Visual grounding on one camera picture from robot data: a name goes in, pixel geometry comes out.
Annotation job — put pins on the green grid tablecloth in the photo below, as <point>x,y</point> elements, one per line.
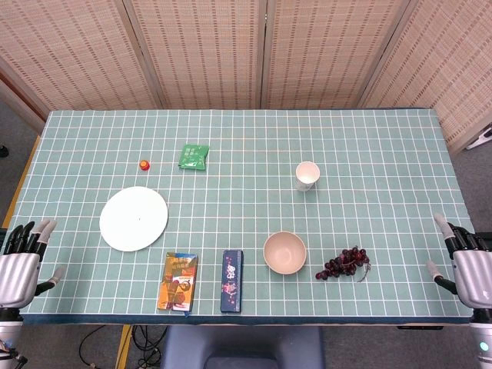
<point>246,200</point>

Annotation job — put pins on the red orange bottle cap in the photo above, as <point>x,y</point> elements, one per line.
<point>145,165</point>

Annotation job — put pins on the beige bowl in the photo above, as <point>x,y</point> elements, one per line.
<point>284,254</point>

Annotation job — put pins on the dark blue long box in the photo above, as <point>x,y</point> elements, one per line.
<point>232,280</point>

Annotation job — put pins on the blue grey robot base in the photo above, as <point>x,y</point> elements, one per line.
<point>242,348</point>

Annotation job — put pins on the small black object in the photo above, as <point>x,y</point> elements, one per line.
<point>3,151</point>

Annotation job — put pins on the white screen foot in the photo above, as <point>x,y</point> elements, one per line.
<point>480,140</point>

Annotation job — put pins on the orange snack box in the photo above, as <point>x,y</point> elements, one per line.
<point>178,282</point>

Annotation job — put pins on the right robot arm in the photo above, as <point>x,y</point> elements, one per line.
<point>483,338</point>

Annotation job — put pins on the dark purple grape bunch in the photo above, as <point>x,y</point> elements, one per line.
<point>344,263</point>

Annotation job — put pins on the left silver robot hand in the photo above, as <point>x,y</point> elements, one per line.
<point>17,274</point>

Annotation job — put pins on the bamboo folding screen panel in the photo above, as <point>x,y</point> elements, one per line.
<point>442,57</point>
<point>200,50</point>
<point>330,50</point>
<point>77,50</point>

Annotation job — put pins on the green snack packet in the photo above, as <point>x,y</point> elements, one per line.
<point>193,157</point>

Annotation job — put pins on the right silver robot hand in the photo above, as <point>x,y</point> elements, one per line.
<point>474,274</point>

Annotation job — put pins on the white round plate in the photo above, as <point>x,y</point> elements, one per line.
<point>134,219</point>

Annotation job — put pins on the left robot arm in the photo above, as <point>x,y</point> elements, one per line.
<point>8,334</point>

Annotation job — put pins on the white paper cup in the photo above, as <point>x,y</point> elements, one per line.
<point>307,175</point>

